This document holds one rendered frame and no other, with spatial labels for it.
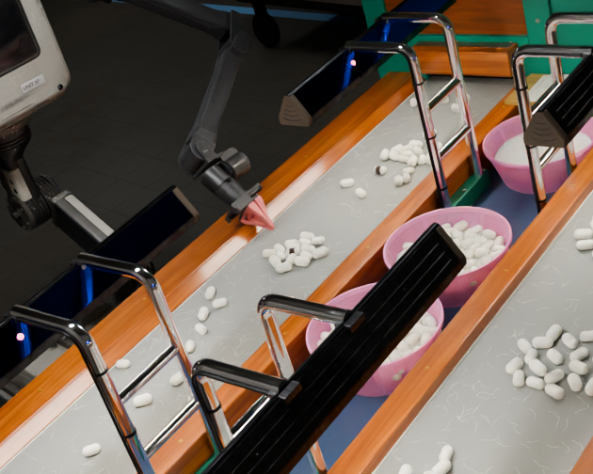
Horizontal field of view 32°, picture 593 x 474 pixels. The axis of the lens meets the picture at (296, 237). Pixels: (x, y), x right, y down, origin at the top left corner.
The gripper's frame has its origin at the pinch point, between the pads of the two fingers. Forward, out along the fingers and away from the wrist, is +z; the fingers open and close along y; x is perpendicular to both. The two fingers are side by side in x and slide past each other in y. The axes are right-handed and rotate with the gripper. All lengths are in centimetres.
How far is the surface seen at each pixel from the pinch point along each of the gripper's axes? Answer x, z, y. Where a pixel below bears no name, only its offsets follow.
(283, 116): -32.9, -7.5, -1.2
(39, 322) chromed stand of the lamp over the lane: -42, -1, -76
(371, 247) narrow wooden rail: -19.3, 22.9, -1.7
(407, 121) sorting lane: -1, 3, 54
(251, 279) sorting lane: -2.6, 7.0, -16.5
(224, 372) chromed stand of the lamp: -67, 29, -75
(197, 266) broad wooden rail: 4.2, -5.1, -18.9
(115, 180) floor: 187, -113, 107
